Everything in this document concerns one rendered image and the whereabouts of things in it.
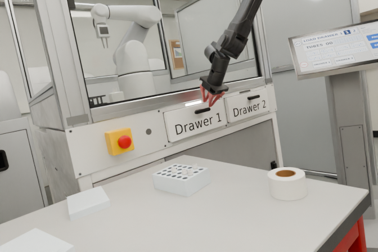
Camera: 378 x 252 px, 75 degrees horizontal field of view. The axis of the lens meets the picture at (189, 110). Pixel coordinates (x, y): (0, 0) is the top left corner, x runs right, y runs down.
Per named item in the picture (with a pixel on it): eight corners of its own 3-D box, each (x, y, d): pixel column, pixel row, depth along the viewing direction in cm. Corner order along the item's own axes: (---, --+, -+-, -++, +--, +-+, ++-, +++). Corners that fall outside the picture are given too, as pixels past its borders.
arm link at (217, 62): (219, 56, 82) (234, 57, 84) (211, 48, 87) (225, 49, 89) (213, 74, 86) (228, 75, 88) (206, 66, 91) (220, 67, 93)
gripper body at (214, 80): (210, 79, 97) (216, 62, 93) (228, 92, 91) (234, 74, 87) (198, 81, 94) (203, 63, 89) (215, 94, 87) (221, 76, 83)
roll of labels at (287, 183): (262, 194, 50) (260, 175, 50) (283, 182, 54) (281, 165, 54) (293, 205, 44) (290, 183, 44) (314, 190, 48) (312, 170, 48)
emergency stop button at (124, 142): (133, 147, 74) (130, 134, 73) (121, 150, 71) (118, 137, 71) (129, 145, 76) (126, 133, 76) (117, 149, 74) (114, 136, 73)
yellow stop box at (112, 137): (136, 149, 77) (131, 127, 76) (113, 156, 72) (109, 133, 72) (129, 148, 81) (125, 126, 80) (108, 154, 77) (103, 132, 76)
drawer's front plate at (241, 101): (269, 109, 124) (266, 88, 123) (230, 122, 107) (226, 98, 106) (266, 110, 126) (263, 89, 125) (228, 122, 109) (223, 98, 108)
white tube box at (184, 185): (211, 182, 61) (208, 167, 61) (188, 197, 55) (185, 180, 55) (177, 176, 70) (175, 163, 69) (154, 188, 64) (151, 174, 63)
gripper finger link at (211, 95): (208, 98, 101) (215, 78, 96) (220, 108, 97) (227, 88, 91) (196, 101, 97) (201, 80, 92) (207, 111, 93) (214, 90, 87)
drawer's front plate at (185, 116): (226, 124, 106) (222, 99, 105) (171, 142, 88) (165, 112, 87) (224, 124, 107) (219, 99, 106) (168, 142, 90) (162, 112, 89)
